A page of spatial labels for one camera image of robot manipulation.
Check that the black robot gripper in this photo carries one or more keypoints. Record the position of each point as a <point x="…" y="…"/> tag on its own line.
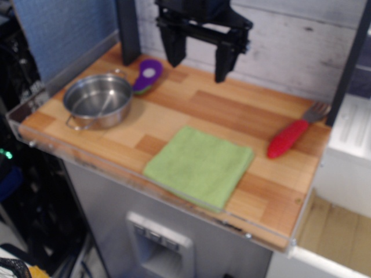
<point x="215" y="22"/>

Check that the green cloth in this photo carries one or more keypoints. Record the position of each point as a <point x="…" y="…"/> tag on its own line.
<point x="199" y="167"/>

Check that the purple toy eggplant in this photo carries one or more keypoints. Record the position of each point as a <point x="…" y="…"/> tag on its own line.
<point x="150" y="71"/>

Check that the stainless steel pot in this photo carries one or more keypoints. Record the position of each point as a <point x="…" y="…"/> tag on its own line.
<point x="98" y="101"/>

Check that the blue fabric panel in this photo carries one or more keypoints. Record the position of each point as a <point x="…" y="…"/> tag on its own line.
<point x="66" y="36"/>

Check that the black plastic crate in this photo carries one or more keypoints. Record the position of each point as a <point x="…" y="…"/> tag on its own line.
<point x="22" y="69"/>

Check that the white toy sink unit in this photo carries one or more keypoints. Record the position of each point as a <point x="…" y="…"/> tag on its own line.
<point x="343" y="176"/>

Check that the silver toy fridge dispenser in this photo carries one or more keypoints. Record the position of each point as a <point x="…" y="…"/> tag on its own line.
<point x="160" y="251"/>

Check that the clear acrylic table guard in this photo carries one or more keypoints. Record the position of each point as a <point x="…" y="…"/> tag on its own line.
<point x="269" y="200"/>

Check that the black left vertical post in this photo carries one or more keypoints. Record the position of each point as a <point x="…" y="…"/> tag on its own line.
<point x="128" y="30"/>

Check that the black vertical post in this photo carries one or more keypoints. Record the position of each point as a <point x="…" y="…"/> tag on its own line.
<point x="358" y="43"/>
<point x="128" y="30"/>

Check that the red handled fork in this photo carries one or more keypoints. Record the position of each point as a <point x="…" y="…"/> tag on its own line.
<point x="286" y="138"/>

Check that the black right vertical post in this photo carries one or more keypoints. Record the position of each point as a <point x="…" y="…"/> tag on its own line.
<point x="358" y="43"/>

